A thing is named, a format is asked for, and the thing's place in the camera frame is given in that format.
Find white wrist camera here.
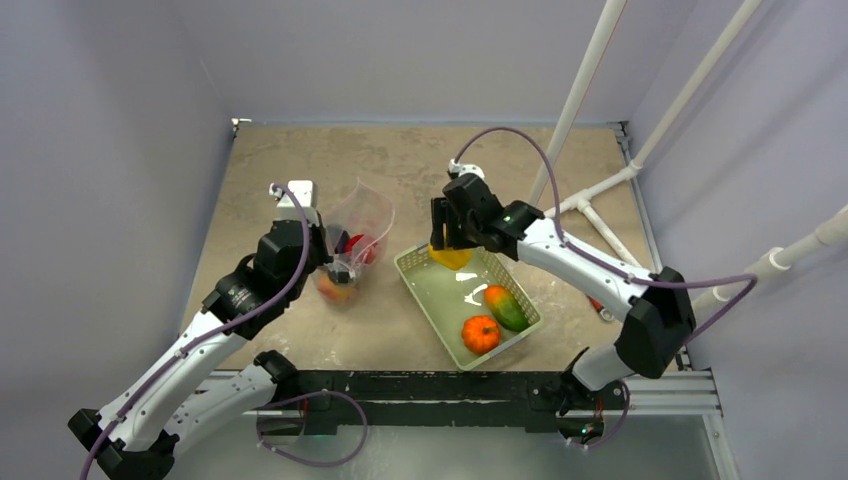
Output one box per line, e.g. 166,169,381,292
447,158,485,180
268,180,321,226

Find green plastic basket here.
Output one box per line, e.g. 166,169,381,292
393,245,544,371

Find purple eggplant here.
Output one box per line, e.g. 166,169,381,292
325,224,351,256

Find clear pink zip bag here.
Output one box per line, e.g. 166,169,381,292
313,181,395,306

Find peach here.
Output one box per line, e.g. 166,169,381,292
316,273,354,304

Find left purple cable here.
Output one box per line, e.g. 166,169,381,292
78,182,311,480

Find yellow bell pepper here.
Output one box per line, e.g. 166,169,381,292
428,244,473,271

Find black base frame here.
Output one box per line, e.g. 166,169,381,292
253,351,630,445

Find small orange pumpkin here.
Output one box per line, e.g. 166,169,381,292
461,315,501,355

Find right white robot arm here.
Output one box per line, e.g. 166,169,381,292
430,173,695,407

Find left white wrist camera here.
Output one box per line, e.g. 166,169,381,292
268,180,321,226

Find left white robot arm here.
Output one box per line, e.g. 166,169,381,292
68,215,330,479

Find white pipe frame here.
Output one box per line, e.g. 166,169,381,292
527,0,848,313

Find dark purple plum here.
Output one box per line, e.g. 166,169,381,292
326,261,355,285

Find green orange mango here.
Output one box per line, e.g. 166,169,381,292
483,285,530,332

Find red tomato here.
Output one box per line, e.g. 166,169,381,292
348,234,380,265

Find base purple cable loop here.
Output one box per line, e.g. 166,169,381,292
255,389,370,469

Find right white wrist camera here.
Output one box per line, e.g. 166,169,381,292
447,158,485,180

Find metal adjustable wrench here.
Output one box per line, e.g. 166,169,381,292
588,297,615,323

